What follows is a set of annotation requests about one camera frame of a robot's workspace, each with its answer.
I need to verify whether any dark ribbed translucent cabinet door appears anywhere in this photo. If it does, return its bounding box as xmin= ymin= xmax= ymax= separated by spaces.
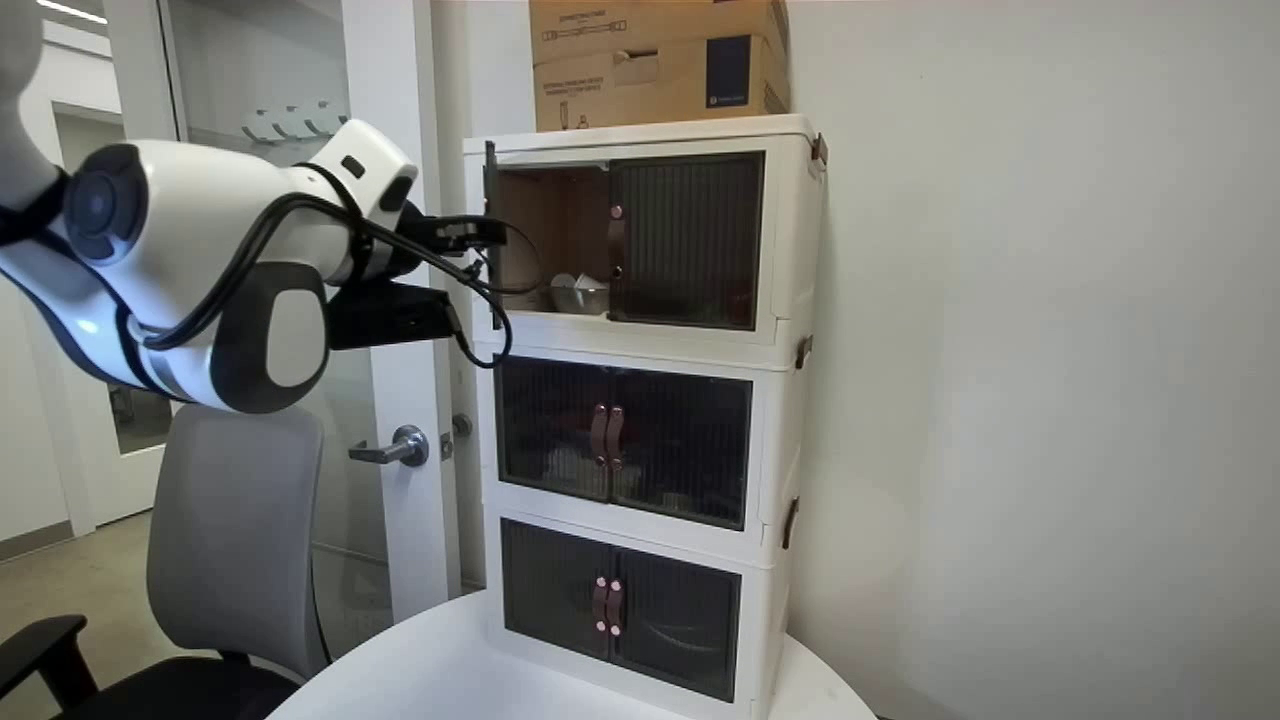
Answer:
xmin=480 ymin=134 xmax=504 ymax=320
xmin=498 ymin=517 xmax=612 ymax=669
xmin=603 ymin=369 xmax=756 ymax=533
xmin=493 ymin=354 xmax=612 ymax=509
xmin=607 ymin=148 xmax=769 ymax=330
xmin=603 ymin=541 xmax=742 ymax=709

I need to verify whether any silver door lever handle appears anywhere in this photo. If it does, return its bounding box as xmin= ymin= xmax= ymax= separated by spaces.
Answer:
xmin=342 ymin=421 xmax=436 ymax=472

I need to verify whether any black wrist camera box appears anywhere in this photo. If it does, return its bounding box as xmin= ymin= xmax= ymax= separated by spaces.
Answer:
xmin=324 ymin=279 xmax=462 ymax=354

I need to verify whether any metal bowl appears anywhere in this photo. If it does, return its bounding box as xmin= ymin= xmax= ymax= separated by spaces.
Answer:
xmin=542 ymin=269 xmax=614 ymax=320

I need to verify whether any white room door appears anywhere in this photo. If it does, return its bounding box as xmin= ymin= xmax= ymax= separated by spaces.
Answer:
xmin=336 ymin=0 xmax=462 ymax=622

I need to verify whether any white stacked storage cabinet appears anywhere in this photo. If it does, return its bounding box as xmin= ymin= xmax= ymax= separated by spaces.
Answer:
xmin=459 ymin=112 xmax=830 ymax=720

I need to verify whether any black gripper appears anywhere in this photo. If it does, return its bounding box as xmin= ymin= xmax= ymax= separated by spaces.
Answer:
xmin=397 ymin=202 xmax=513 ymax=279

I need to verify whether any large cardboard box black print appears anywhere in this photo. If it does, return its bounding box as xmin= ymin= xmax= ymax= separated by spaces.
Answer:
xmin=529 ymin=0 xmax=797 ymax=134

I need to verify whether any wall coat hook rack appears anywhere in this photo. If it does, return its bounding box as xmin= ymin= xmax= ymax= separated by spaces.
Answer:
xmin=241 ymin=98 xmax=357 ymax=148

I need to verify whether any grey office chair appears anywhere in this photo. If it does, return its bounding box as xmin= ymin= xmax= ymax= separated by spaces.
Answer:
xmin=0 ymin=397 xmax=333 ymax=720

